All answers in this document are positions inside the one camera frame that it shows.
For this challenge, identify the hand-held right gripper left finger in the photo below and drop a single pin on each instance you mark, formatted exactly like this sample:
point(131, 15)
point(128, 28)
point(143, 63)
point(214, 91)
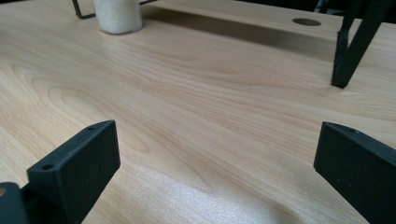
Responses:
point(77, 165)

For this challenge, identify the black metal stand leg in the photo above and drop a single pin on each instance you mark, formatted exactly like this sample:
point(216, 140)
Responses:
point(350, 59)

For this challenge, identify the wooden riser board with hole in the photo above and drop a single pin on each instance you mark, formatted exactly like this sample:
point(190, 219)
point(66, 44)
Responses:
point(249, 13)

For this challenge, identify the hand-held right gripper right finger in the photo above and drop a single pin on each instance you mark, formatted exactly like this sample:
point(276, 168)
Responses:
point(358, 168)

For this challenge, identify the white cylindrical cup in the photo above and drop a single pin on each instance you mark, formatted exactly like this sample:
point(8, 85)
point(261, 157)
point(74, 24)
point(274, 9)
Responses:
point(118, 15)

